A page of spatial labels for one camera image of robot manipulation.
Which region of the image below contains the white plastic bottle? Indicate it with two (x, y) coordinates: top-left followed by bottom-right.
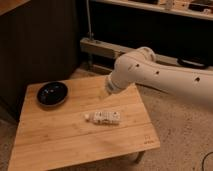
(84, 111), (121, 125)

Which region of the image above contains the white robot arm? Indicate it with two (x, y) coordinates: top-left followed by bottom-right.
(105, 47), (213, 110)

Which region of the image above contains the black ceramic bowl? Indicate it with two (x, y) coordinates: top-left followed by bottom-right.
(36, 81), (69, 107)

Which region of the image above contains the long beige case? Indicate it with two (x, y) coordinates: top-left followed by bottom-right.
(79, 36), (213, 84)

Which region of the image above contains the wooden table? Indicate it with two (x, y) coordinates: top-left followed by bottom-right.
(8, 76), (160, 171)

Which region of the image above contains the dark wooden cabinet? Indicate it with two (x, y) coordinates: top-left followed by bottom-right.
(0, 0), (79, 121)

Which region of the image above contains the metal pole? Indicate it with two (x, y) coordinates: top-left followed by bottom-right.
(86, 0), (93, 41)

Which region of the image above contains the wooden shelf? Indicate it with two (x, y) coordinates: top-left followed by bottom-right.
(93, 0), (213, 21)

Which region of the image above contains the black case handle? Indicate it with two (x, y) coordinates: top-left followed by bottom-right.
(177, 58), (209, 70)

